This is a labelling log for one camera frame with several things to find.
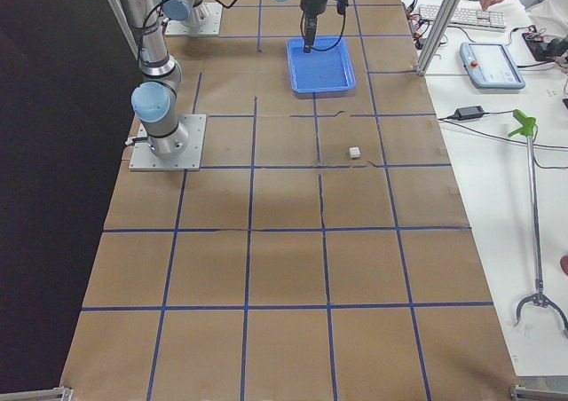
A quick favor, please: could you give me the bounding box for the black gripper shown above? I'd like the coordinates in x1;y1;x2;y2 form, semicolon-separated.
300;0;328;53

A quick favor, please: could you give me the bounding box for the white block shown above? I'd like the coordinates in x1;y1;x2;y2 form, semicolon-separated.
349;146;361;160

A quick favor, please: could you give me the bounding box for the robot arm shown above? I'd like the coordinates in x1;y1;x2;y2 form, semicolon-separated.
162;0;210;28
118;0;330;159

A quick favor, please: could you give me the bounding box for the blue plastic tray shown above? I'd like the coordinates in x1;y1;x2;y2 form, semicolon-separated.
286;36;356;96

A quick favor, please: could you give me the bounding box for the white keyboard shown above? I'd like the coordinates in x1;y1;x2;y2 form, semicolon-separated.
418;4;507;32

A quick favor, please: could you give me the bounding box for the black power adapter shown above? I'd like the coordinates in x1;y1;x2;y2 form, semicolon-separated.
454;106;485;121

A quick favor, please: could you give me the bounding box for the teach pendant tablet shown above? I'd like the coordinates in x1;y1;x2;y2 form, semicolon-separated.
459;43;525;90

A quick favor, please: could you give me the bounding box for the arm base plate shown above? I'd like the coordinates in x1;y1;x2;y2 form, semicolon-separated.
129;114;207;171
163;1;223;37

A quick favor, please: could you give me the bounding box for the aluminium frame post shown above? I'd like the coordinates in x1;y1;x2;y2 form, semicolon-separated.
416;0;460;75

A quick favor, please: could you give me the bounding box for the green handled reacher grabber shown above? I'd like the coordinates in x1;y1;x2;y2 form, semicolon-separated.
509;109;567;337

